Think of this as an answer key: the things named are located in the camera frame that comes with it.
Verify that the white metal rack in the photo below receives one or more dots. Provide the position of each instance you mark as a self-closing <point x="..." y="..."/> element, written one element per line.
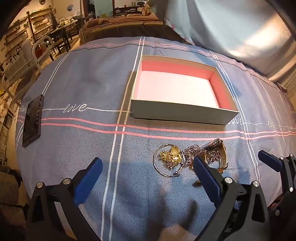
<point x="37" y="49"/>

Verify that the blue striped bed sheet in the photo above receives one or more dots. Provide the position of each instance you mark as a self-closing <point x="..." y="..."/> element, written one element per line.
<point x="81" y="150"/>

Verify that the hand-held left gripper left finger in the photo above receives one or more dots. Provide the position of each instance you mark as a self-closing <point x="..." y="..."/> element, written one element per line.
<point x="90" y="178"/>

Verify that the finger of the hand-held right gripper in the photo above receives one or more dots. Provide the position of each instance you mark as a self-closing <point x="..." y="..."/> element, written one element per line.
<point x="269" y="160"/>
<point x="285" y="204"/>

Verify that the dark wooden shelf unit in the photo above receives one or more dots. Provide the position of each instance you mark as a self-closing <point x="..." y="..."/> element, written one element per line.
<point x="129" y="9"/>

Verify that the silver bangle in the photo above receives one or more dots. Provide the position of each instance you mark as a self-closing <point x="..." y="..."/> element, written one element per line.
<point x="154" y="160"/>

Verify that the dark dining table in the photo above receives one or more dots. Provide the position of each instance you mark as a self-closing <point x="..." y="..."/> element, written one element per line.
<point x="62" y="32"/>

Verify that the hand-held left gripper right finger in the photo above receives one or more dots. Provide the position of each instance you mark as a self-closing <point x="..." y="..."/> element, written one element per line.
<point x="205" y="180"/>

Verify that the brown sofa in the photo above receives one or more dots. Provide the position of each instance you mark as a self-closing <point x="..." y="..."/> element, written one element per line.
<point x="120" y="27"/>

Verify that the brown armchair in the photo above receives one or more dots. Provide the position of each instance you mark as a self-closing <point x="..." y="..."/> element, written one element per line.
<point x="11" y="197"/>

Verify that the grey box with pink inside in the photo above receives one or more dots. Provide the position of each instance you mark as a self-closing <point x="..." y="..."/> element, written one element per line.
<point x="175" y="115"/>

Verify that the wall display shelves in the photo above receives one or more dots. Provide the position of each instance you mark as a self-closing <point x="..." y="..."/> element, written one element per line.
<point x="41" y="20"/>

